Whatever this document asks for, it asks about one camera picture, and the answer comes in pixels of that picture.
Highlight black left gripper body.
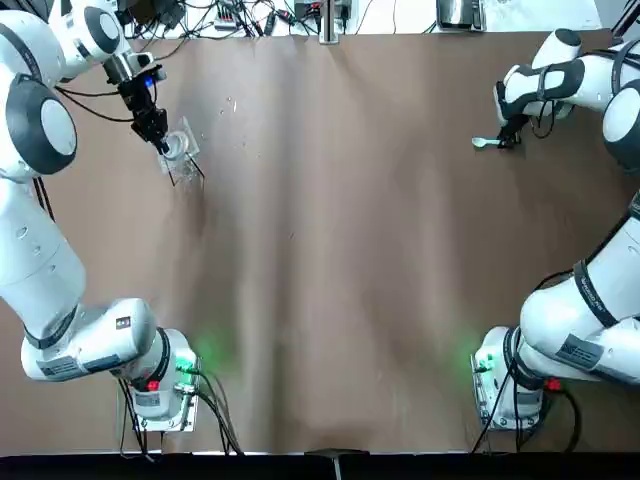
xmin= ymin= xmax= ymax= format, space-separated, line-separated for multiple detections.
xmin=118 ymin=75 xmax=160 ymax=117

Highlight black rectangular power brick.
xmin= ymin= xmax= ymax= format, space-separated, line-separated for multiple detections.
xmin=119 ymin=0 xmax=166 ymax=26

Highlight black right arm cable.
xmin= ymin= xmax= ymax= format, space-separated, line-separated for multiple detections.
xmin=528 ymin=59 xmax=557 ymax=141

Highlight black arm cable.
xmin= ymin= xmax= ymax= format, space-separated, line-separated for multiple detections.
xmin=528 ymin=59 xmax=557 ymax=141
xmin=32 ymin=84 xmax=136 ymax=224

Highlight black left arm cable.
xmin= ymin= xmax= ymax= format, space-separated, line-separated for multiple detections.
xmin=32 ymin=84 xmax=136 ymax=224

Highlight aluminium frame post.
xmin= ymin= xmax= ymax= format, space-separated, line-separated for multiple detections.
xmin=318 ymin=0 xmax=344 ymax=46

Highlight black right foot cables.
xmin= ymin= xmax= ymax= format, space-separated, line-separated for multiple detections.
xmin=469 ymin=364 xmax=584 ymax=454

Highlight black foot cables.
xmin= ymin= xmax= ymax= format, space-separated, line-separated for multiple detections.
xmin=117 ymin=367 xmax=246 ymax=459
xmin=469 ymin=364 xmax=584 ymax=454

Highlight black left foot cables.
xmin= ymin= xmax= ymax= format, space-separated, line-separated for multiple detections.
xmin=117 ymin=367 xmax=246 ymax=459

